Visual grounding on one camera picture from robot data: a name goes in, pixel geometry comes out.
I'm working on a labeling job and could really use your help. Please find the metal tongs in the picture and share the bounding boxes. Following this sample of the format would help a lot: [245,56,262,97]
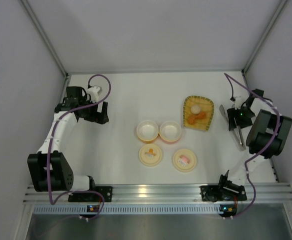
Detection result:
[219,105,246,151]

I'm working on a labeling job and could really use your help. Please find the orange fried food piece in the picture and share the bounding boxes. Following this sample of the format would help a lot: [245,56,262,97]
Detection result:
[196,111,206,120]

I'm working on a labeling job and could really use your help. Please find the white round bun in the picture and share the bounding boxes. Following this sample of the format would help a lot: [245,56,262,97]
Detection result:
[190,104,201,115]

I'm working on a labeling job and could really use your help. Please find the orange fried food chunk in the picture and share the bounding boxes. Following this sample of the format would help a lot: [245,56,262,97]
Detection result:
[187,115,196,125]

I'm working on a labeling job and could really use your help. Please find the cream lid pink knob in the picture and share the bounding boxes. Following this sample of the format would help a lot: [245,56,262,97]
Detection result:
[172,148,197,173]

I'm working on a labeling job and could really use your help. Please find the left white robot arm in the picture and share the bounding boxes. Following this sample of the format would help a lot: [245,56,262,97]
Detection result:
[27,85,109,192]

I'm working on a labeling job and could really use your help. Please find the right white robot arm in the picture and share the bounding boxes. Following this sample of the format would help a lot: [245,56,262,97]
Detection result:
[217,89,292,201]

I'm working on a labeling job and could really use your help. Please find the yellow lunch bowl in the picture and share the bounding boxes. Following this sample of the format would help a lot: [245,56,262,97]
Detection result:
[136,120,159,143]

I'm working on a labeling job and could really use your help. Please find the pink lunch bowl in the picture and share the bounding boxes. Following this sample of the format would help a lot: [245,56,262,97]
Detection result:
[159,120,182,144]

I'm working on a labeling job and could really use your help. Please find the yellow woven tray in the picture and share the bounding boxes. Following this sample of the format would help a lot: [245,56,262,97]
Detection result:
[183,95,215,131]

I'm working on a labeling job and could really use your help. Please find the cream lid orange knob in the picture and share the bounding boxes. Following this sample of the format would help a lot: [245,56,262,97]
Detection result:
[138,143,163,167]

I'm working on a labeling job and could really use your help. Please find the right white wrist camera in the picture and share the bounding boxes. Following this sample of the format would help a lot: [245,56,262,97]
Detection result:
[230,96,242,110]

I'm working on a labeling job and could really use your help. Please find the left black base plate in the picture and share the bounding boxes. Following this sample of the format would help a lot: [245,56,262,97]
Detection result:
[68,185,113,203]

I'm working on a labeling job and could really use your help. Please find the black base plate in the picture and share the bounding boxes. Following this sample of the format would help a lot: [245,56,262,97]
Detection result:
[200,185,247,202]
[68,185,113,203]

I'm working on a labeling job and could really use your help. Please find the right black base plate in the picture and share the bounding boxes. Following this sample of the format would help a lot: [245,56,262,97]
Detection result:
[200,185,247,202]

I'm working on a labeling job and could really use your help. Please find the aluminium mounting rail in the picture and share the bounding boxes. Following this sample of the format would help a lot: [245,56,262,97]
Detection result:
[23,182,292,204]

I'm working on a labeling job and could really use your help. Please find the slotted grey cable duct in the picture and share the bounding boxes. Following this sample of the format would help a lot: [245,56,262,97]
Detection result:
[33,204,225,215]

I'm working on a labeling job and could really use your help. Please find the right aluminium frame post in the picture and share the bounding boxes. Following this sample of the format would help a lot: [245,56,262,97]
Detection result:
[241,0,290,76]

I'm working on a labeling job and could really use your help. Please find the aluminium frame post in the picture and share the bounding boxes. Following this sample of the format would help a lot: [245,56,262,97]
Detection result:
[241,0,290,76]
[18,0,68,78]

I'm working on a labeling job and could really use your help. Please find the left aluminium frame post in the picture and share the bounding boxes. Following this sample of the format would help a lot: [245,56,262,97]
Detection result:
[18,0,68,78]

